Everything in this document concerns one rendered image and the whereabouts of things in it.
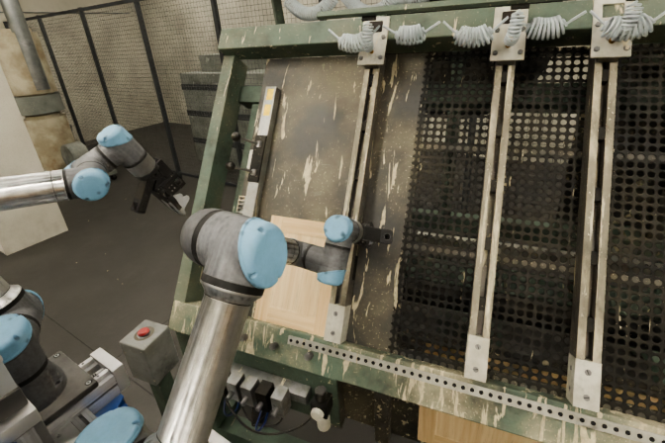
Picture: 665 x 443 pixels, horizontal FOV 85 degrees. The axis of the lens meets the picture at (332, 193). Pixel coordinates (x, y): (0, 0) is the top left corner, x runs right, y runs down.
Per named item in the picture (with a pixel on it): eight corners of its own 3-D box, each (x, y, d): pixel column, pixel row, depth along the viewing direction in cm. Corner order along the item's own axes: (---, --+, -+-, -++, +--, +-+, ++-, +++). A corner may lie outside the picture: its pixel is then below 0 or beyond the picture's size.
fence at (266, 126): (230, 310, 146) (224, 311, 142) (270, 90, 158) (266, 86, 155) (239, 313, 144) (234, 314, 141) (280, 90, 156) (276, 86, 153)
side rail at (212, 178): (191, 297, 161) (173, 300, 150) (237, 66, 175) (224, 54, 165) (202, 300, 158) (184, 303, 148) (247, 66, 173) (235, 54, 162)
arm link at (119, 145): (89, 135, 100) (117, 118, 102) (119, 163, 107) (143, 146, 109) (95, 146, 94) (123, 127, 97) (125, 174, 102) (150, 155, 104)
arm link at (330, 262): (314, 276, 108) (323, 240, 109) (346, 287, 102) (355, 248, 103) (300, 276, 101) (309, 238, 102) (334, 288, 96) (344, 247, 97)
